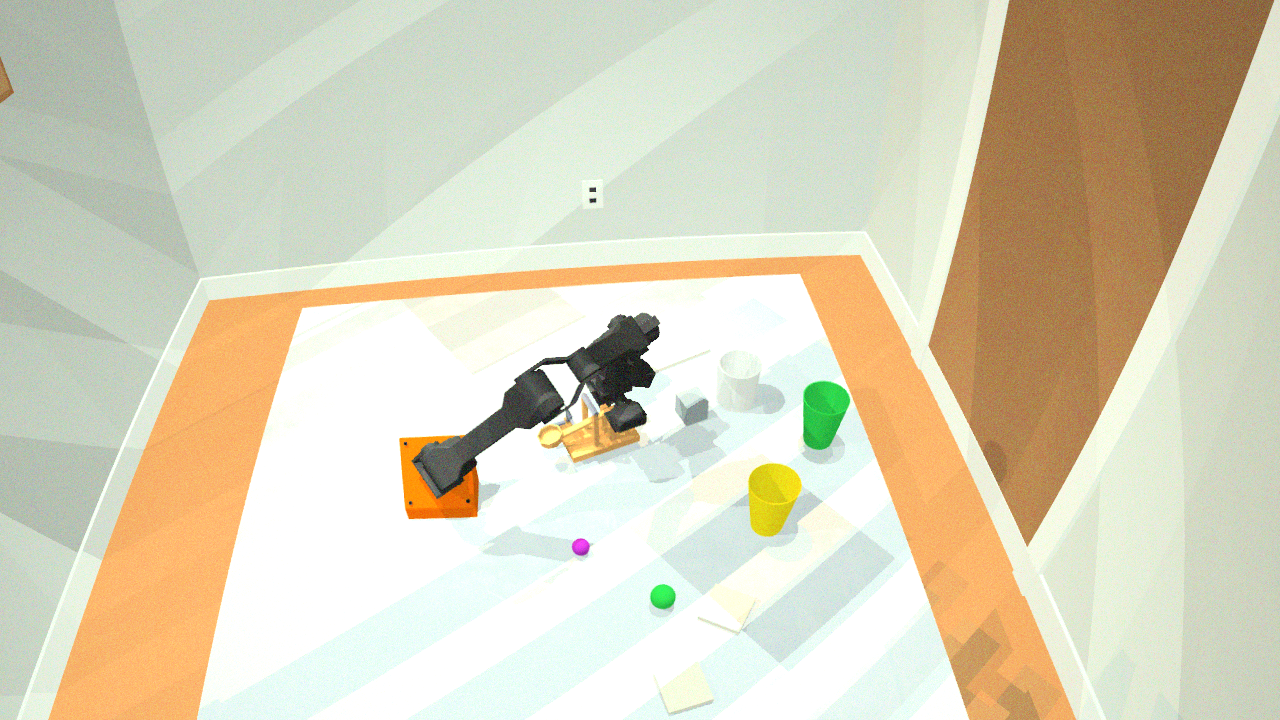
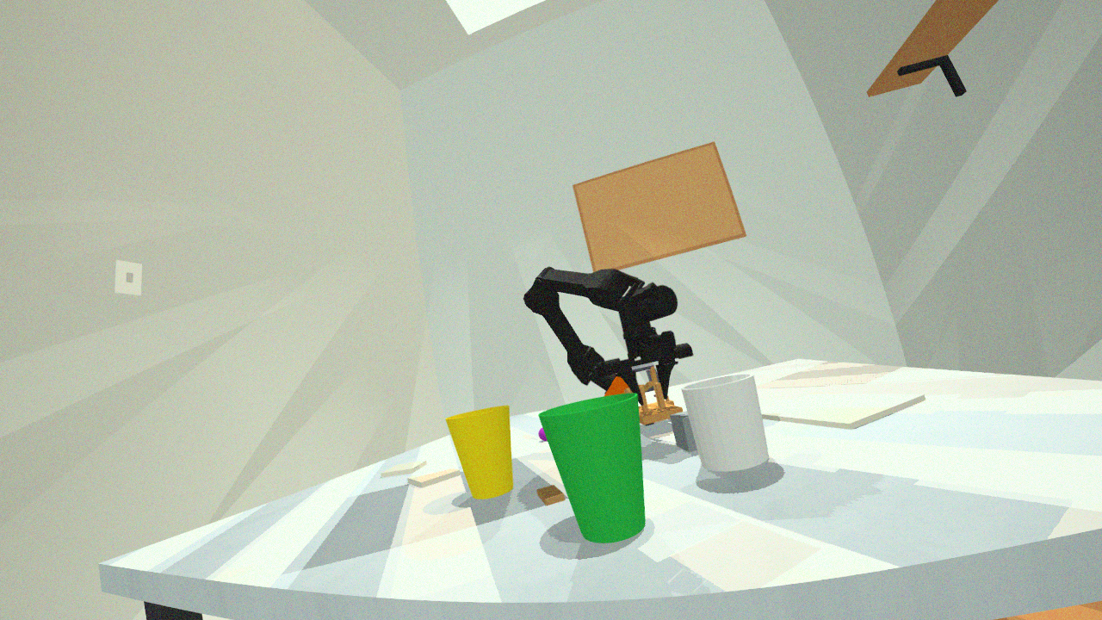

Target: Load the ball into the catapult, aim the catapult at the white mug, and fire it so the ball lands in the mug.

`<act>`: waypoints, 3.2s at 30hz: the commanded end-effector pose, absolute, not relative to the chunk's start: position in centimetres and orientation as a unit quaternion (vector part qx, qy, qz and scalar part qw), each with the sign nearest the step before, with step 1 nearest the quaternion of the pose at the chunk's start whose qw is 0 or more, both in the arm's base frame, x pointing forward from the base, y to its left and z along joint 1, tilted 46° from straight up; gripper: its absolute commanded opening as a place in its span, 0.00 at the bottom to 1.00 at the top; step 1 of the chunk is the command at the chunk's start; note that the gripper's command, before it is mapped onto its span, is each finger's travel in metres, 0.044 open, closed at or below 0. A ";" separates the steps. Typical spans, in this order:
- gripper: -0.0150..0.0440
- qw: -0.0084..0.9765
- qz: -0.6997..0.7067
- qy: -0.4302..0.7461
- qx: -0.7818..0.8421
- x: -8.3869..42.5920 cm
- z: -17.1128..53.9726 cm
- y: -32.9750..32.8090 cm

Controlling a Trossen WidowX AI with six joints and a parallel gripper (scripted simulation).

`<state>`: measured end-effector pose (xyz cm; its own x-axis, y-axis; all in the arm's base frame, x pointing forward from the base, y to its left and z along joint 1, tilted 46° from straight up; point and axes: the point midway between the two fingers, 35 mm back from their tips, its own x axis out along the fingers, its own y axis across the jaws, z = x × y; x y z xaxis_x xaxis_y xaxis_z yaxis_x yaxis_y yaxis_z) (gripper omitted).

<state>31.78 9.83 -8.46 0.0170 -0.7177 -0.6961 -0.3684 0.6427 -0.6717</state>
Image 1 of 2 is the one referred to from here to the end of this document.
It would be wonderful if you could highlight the white mug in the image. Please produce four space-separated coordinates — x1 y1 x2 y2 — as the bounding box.
717 348 762 413

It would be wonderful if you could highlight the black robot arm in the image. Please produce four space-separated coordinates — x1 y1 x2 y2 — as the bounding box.
411 313 660 498

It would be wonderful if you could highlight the green ball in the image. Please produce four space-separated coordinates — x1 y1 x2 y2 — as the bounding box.
650 584 676 610

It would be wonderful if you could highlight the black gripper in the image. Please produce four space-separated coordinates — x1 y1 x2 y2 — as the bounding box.
586 365 646 433

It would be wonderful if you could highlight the wooden catapult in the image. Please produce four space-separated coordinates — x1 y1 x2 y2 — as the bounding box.
538 393 640 462

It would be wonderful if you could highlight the green cup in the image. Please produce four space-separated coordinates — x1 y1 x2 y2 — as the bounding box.
803 380 850 450

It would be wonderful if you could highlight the yellow cup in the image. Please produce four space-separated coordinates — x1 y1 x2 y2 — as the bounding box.
748 462 803 537

